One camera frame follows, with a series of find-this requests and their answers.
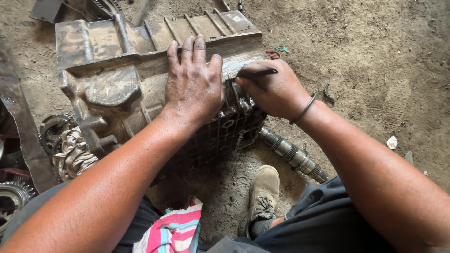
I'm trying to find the person's left hand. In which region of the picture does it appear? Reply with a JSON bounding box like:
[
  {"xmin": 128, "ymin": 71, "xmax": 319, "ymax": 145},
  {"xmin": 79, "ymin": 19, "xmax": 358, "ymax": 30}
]
[{"xmin": 163, "ymin": 34, "xmax": 225, "ymax": 124}]

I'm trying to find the dirty beige rag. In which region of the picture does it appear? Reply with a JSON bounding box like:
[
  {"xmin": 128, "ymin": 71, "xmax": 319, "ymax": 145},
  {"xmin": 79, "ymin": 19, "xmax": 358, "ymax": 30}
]
[{"xmin": 52, "ymin": 126, "xmax": 99, "ymax": 182}]

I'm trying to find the round ribbed metal part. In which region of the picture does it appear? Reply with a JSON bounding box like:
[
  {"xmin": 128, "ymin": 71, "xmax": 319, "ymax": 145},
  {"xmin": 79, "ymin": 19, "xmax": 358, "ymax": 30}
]
[{"xmin": 61, "ymin": 0, "xmax": 124, "ymax": 22}]

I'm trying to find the tan lace-up shoe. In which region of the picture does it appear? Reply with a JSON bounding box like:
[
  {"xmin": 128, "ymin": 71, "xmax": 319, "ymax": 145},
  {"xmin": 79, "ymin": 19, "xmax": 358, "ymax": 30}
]
[{"xmin": 238, "ymin": 165, "xmax": 281, "ymax": 239}]

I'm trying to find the shiny steel toothed gear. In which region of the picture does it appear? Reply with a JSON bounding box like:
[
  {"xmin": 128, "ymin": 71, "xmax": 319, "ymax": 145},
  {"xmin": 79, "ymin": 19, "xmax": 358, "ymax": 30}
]
[{"xmin": 0, "ymin": 181, "xmax": 38, "ymax": 237}]

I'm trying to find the person's right hand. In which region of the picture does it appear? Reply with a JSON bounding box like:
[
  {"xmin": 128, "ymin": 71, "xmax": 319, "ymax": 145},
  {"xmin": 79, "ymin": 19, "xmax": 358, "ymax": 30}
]
[{"xmin": 235, "ymin": 59, "xmax": 312, "ymax": 120}]

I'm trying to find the dark curved scrap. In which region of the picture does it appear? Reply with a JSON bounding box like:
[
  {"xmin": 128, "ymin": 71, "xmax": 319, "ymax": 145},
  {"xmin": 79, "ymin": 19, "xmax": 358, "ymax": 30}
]
[{"xmin": 323, "ymin": 83, "xmax": 337, "ymax": 103}]

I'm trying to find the splined steel gear shaft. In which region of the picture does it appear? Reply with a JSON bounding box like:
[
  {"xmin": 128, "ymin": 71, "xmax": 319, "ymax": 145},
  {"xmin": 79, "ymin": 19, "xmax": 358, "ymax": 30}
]
[{"xmin": 258, "ymin": 126, "xmax": 331, "ymax": 184}]

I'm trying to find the red metal part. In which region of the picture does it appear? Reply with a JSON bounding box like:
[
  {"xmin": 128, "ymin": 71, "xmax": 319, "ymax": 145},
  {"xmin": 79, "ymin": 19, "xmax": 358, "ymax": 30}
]
[{"xmin": 0, "ymin": 167, "xmax": 33, "ymax": 184}]

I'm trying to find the dark flat metal piece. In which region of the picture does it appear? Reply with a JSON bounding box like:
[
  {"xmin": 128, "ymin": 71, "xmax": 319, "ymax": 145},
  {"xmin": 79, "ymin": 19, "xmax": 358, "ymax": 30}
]
[{"xmin": 30, "ymin": 0, "xmax": 64, "ymax": 24}]

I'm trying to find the dark greasy gear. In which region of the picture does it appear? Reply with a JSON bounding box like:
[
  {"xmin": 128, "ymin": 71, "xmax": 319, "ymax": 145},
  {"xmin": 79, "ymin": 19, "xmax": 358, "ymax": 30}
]
[{"xmin": 39, "ymin": 114, "xmax": 78, "ymax": 156}]

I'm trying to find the long rusty metal plate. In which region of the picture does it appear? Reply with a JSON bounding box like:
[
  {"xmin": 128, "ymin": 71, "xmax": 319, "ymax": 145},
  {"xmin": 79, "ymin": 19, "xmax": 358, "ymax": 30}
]
[{"xmin": 0, "ymin": 38, "xmax": 57, "ymax": 193}]

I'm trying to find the metal gearbox housing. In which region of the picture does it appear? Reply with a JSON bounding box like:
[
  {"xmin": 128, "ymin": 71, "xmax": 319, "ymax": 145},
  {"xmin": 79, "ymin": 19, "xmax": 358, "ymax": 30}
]
[{"xmin": 55, "ymin": 9, "xmax": 270, "ymax": 176}]

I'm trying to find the black wrist bangle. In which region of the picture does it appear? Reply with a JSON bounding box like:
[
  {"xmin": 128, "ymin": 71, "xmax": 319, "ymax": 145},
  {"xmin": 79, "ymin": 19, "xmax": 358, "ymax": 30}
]
[{"xmin": 289, "ymin": 93, "xmax": 317, "ymax": 126}]

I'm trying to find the pink striped cloth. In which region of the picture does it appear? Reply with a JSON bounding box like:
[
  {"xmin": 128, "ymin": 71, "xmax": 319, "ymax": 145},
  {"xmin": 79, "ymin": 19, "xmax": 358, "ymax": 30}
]
[{"xmin": 132, "ymin": 200, "xmax": 204, "ymax": 253}]

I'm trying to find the thin black scraper tool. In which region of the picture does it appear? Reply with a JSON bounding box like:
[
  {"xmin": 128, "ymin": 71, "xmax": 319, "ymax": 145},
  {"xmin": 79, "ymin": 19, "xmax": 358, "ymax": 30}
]
[{"xmin": 229, "ymin": 68, "xmax": 279, "ymax": 82}]

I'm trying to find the dark grey sock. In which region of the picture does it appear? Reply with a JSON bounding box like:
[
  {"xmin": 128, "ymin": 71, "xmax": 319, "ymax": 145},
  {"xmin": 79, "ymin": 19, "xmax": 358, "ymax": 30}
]
[{"xmin": 249, "ymin": 217, "xmax": 277, "ymax": 240}]

